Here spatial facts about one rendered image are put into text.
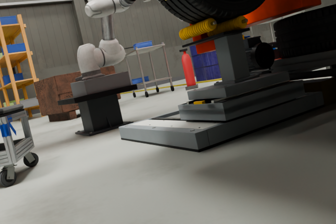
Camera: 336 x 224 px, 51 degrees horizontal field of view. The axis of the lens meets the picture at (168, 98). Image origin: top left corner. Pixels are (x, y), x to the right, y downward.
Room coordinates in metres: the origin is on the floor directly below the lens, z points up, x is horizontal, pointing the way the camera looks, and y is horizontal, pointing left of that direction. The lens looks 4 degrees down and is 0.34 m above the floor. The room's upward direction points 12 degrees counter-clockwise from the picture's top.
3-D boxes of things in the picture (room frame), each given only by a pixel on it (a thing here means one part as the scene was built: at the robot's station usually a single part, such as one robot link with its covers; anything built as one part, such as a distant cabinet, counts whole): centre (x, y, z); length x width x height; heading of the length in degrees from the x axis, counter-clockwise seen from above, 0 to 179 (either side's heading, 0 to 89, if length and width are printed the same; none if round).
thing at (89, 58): (2.82, 0.55, 0.58); 0.18 x 0.16 x 0.22; 124
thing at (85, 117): (2.82, 0.56, 0.15); 0.50 x 0.50 x 0.30; 30
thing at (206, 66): (7.22, -1.01, 0.42); 1.15 x 0.71 x 0.85; 27
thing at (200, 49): (1.84, -0.28, 0.48); 0.16 x 0.12 x 0.17; 29
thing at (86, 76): (2.81, 0.57, 0.44); 0.22 x 0.18 x 0.06; 110
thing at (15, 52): (7.69, 3.19, 1.04); 2.33 x 0.61 x 2.07; 30
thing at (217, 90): (1.72, -0.35, 0.32); 0.40 x 0.30 x 0.28; 119
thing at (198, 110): (1.72, -0.35, 0.13); 0.50 x 0.36 x 0.10; 119
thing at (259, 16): (2.10, -0.72, 0.69); 0.52 x 0.17 x 0.35; 29
